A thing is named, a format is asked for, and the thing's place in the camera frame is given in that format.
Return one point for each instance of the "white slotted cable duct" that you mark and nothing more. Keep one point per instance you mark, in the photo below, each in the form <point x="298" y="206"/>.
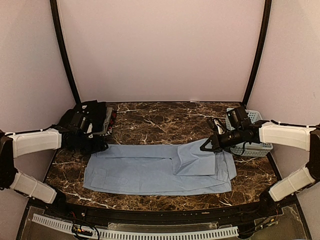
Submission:
<point x="107" y="234"/>

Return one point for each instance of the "black frame post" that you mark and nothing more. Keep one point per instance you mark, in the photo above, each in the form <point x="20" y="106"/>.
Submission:
<point x="63" y="50"/>
<point x="258" y="52"/>

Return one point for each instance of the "light blue plastic basket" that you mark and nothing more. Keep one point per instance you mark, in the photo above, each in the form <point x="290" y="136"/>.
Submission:
<point x="253" y="149"/>

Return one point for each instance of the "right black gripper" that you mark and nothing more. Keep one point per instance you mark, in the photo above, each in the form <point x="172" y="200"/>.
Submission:
<point x="216" y="142"/>

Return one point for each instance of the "folded black red printed shirt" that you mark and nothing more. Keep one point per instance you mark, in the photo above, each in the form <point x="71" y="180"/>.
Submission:
<point x="112" y="120"/>

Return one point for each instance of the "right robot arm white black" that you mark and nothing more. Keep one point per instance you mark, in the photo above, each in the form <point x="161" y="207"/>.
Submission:
<point x="304" y="137"/>

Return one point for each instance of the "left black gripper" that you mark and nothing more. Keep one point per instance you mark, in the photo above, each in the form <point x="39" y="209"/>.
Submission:
<point x="99" y="145"/>

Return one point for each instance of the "black front rail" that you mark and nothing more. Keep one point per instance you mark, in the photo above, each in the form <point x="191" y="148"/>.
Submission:
<point x="103" y="208"/>

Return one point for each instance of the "folded grey shirt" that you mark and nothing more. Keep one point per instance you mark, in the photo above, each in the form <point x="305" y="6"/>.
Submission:
<point x="107" y="119"/>

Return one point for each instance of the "small circuit board with wires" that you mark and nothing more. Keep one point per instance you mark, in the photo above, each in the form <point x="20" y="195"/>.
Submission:
<point x="85" y="232"/>

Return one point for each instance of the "right black frame post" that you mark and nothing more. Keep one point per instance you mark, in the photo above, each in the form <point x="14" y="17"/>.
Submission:
<point x="258" y="52"/>

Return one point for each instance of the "light blue long sleeve shirt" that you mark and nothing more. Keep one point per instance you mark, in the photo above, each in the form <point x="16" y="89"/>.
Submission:
<point x="160" y="170"/>

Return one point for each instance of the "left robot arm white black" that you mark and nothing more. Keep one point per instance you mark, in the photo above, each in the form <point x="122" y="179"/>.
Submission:
<point x="14" y="145"/>

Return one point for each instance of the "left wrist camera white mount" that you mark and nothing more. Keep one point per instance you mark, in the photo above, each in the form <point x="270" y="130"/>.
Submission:
<point x="89" y="133"/>

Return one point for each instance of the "left black frame post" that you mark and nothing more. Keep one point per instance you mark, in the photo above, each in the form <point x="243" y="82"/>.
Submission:
<point x="63" y="50"/>

